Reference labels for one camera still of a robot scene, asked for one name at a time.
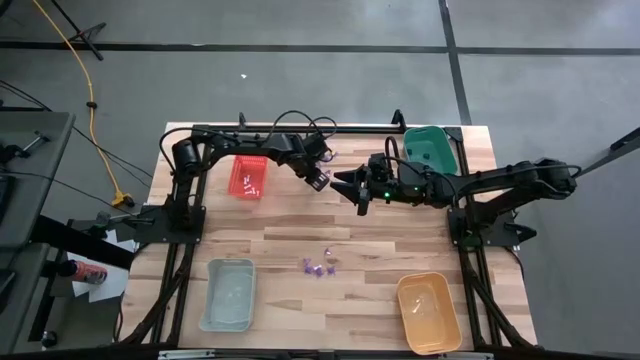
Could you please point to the black caster wheel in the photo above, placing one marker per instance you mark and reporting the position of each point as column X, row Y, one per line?
column 48, row 339

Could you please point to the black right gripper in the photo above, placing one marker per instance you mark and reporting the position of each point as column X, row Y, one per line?
column 382, row 185

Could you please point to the black clamp tool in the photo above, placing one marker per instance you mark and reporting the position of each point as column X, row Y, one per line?
column 37, row 141

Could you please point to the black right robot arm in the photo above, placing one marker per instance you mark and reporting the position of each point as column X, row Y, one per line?
column 500, row 177

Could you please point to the teal plastic bin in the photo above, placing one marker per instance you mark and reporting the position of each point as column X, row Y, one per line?
column 440, row 150

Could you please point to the white paper sheets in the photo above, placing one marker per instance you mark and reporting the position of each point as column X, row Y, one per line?
column 112, row 285

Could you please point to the black slanted pole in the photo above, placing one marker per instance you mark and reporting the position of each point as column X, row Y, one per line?
column 627, row 142

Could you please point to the orange and black can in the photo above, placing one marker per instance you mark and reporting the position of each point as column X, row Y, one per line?
column 90, row 273

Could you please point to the black metal beam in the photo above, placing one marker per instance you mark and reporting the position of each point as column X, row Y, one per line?
column 80, row 242

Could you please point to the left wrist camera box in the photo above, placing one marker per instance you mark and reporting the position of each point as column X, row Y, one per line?
column 315, row 144

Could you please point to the black table edge bracket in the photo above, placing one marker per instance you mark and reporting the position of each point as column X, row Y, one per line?
column 242, row 120
column 398, row 119

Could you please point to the grey side table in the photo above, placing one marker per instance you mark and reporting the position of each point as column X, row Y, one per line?
column 35, row 215

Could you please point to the pale grey plastic bin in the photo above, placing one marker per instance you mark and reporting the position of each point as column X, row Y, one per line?
column 227, row 310

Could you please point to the black tripod stand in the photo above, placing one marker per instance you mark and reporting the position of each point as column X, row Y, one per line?
column 82, row 36

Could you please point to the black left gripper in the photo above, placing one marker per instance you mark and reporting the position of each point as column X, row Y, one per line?
column 300, row 155

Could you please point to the yellow plastic bin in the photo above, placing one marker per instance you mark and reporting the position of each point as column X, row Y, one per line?
column 435, row 330

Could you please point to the silver metal bracket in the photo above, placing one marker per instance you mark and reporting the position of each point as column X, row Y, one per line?
column 465, row 356
column 185, row 354

